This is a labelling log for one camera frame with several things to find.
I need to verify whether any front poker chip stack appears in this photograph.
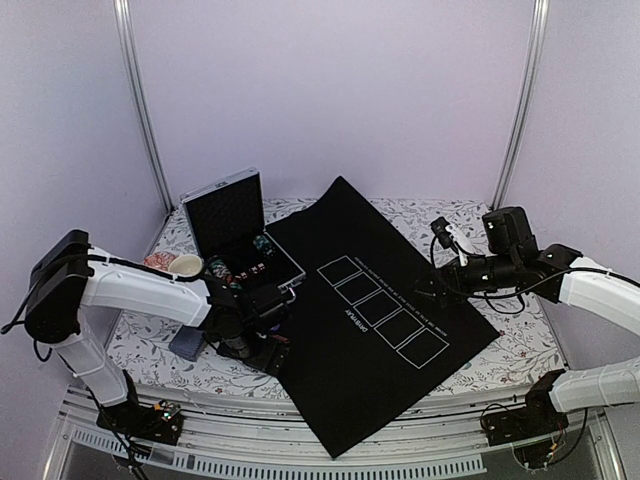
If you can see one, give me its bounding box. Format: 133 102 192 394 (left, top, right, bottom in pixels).
206 257 242 290

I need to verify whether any green poker chip stack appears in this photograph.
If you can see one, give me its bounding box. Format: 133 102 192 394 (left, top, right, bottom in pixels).
253 234 276 258

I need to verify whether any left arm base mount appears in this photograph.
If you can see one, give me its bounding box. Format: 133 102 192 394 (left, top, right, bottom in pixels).
96 400 184 446

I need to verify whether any blue playing card deck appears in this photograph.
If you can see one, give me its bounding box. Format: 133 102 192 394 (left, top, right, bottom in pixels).
169 326 205 362

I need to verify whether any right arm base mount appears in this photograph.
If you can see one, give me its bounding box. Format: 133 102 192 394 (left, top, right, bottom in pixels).
480 401 569 469

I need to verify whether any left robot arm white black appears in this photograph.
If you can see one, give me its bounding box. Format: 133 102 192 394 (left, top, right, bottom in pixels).
1 229 295 434

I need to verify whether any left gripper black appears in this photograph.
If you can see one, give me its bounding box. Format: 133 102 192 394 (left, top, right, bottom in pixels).
217 327 290 379

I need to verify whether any aluminium poker chip case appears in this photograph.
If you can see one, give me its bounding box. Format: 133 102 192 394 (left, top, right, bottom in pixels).
181 167 306 292

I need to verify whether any dice row in case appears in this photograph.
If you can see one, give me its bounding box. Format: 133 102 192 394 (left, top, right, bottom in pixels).
234 263 266 281

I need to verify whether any cream ceramic cup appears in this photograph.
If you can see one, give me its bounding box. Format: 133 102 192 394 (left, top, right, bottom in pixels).
168 254 203 277

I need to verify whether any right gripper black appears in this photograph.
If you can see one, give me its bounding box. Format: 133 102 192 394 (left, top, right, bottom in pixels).
409 252 520 309

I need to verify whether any left aluminium frame post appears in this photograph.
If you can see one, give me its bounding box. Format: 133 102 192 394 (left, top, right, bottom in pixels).
113 0 174 214

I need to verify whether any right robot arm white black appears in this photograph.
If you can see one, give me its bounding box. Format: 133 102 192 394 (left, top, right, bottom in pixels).
414 206 639 436

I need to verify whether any red patterned small dish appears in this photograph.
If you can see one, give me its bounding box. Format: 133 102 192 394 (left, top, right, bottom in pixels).
143 251 177 271

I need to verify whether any aluminium frame post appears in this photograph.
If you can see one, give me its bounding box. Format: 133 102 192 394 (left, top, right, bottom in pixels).
490 0 550 210
113 0 174 214

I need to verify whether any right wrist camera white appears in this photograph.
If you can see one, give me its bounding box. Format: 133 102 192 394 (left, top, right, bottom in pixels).
430 217 475 267

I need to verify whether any black poker play mat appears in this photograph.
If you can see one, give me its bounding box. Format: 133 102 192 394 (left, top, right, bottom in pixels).
268 178 499 458

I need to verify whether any right aluminium frame post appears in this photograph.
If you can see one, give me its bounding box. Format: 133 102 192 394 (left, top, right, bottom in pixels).
490 0 550 210

